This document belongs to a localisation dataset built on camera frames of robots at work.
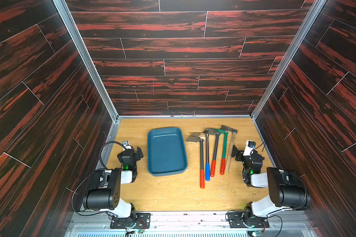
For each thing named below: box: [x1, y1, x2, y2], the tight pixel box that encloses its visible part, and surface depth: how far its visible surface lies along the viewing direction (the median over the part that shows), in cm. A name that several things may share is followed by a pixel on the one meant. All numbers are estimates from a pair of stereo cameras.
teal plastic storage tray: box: [146, 126, 188, 177], surface depth 100 cm
